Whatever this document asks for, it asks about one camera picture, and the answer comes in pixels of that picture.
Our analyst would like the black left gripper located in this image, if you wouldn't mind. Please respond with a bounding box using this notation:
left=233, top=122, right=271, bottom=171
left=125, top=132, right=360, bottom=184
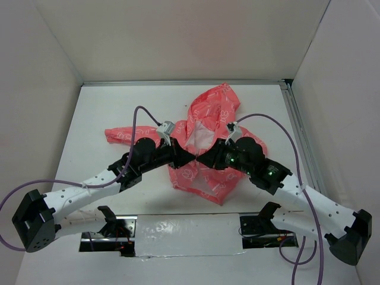
left=140, top=136, right=195, bottom=173

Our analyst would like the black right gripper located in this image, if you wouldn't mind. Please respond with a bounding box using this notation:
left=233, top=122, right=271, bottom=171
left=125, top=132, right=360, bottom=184
left=197, top=137, right=253, bottom=175

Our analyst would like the pink hooded jacket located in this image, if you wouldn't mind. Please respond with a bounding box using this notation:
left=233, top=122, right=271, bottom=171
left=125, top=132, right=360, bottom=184
left=103, top=83, right=268, bottom=206

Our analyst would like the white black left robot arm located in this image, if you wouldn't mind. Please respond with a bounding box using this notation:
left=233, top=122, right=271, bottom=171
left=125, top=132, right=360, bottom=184
left=12, top=138, right=195, bottom=253

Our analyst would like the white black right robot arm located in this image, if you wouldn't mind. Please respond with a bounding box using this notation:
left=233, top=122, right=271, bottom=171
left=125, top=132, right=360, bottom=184
left=197, top=137, right=372, bottom=265

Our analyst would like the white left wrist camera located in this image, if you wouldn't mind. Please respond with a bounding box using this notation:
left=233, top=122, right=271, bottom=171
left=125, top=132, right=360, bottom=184
left=156, top=121, right=175, bottom=146

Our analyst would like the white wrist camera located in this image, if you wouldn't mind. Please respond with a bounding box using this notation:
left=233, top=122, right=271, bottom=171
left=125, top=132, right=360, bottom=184
left=156, top=121, right=175, bottom=146
left=225, top=122, right=242, bottom=145

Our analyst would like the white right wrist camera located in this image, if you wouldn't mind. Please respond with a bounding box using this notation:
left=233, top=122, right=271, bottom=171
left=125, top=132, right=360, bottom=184
left=225, top=122, right=242, bottom=145

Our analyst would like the silver base rail with tape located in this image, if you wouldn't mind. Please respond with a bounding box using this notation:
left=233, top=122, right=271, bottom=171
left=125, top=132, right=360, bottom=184
left=79, top=213, right=297, bottom=258

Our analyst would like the aluminium frame rail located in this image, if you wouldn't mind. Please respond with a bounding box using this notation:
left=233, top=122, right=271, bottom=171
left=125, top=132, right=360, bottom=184
left=70, top=80, right=321, bottom=190

